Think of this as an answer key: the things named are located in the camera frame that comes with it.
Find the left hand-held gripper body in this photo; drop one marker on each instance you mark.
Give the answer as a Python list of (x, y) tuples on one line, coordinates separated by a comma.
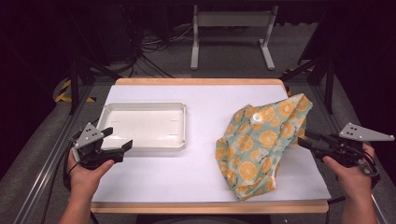
[(90, 154)]

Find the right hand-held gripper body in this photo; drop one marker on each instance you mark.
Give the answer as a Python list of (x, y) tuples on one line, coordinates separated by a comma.
[(350, 146)]

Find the white plastic tray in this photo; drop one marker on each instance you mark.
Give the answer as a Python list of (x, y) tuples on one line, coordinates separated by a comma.
[(146, 130)]

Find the orange slice print cloth bag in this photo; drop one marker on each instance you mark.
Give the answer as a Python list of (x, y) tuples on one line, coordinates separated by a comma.
[(258, 146)]

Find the person's left hand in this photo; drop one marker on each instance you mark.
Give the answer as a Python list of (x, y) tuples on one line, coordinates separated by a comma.
[(81, 177)]

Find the person's right hand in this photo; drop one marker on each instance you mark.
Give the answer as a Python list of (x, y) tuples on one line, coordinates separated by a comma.
[(351, 180)]

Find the yellow black floor tape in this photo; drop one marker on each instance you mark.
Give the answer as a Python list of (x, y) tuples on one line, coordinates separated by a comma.
[(63, 93)]

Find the black tripod stand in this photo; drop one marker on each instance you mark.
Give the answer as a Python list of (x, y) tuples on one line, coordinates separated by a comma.
[(323, 77), (77, 77)]

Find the white table mat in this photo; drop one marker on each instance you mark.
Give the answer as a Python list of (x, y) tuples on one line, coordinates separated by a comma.
[(199, 174)]

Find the person's dark clothing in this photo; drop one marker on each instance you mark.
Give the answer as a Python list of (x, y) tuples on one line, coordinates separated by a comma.
[(202, 219)]

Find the white metal desk frame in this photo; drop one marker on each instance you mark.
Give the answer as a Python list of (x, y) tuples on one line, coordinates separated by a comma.
[(233, 18)]

